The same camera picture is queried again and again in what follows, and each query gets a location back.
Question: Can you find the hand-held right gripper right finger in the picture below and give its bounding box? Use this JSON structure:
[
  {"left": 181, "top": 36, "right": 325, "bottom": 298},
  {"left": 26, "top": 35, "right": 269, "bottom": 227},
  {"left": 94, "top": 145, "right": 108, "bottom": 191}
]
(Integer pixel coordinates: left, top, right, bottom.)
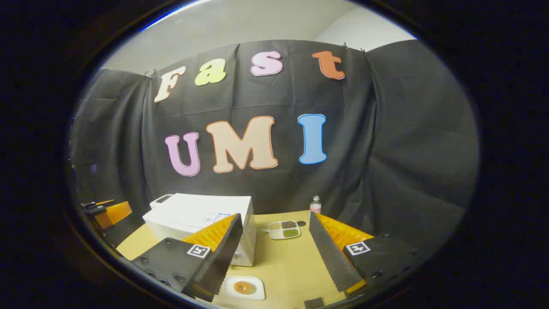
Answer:
[{"left": 309, "top": 212, "right": 419, "bottom": 294}]

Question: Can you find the white divided plate of grains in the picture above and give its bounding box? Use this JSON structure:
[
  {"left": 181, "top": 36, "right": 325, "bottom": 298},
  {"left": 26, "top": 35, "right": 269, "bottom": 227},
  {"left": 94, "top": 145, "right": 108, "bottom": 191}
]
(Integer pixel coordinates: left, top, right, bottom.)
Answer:
[{"left": 268, "top": 220, "right": 301, "bottom": 240}]

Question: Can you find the black backdrop cloth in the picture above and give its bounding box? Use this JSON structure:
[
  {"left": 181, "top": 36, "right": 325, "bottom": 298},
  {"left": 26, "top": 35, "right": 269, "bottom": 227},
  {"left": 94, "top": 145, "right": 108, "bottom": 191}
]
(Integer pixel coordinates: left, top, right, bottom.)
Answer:
[{"left": 71, "top": 40, "right": 480, "bottom": 258}]

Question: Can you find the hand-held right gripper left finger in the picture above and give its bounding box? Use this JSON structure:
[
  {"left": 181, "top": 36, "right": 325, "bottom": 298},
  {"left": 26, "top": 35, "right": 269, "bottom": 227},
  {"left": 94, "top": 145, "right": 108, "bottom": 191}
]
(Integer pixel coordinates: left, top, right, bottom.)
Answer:
[{"left": 131, "top": 213, "right": 244, "bottom": 303}]

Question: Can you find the white square plate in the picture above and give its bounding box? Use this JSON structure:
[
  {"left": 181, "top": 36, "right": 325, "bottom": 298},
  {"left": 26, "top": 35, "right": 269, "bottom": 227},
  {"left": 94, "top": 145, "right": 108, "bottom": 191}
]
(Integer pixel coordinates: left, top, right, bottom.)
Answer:
[{"left": 222, "top": 276, "right": 265, "bottom": 300}]

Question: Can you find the white microwave oven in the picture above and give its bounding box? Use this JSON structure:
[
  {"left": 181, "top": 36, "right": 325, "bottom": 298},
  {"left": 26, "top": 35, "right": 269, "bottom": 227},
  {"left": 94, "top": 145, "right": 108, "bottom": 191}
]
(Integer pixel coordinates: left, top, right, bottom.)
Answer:
[{"left": 142, "top": 193, "right": 257, "bottom": 267}]

